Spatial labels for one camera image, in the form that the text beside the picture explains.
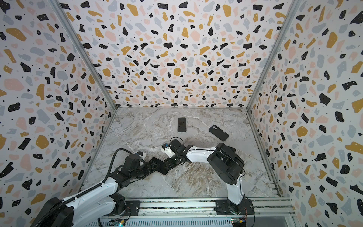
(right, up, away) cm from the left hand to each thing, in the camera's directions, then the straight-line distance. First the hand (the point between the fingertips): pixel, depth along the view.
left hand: (157, 166), depth 84 cm
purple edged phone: (+13, +24, +26) cm, 38 cm away
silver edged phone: (+2, 0, 0) cm, 2 cm away
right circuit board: (+44, -24, -12) cm, 52 cm away
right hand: (+3, +1, +3) cm, 4 cm away
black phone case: (+41, +18, +23) cm, 50 cm away
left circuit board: (-17, -24, -13) cm, 32 cm away
